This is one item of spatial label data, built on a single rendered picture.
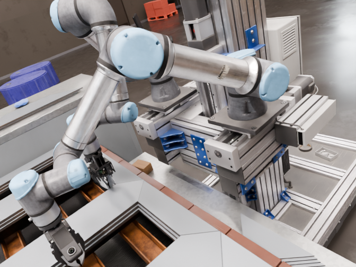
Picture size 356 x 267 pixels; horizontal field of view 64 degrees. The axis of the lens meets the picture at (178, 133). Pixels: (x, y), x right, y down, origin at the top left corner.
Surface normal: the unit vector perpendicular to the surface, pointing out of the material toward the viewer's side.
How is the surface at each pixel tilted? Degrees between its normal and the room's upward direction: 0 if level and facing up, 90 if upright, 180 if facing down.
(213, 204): 0
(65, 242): 29
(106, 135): 90
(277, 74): 94
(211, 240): 0
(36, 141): 90
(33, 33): 90
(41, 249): 0
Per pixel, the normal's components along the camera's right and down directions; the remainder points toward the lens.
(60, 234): 0.07, -0.61
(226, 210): -0.26, -0.84
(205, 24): 0.65, 0.22
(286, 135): -0.71, 0.51
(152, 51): 0.23, 0.37
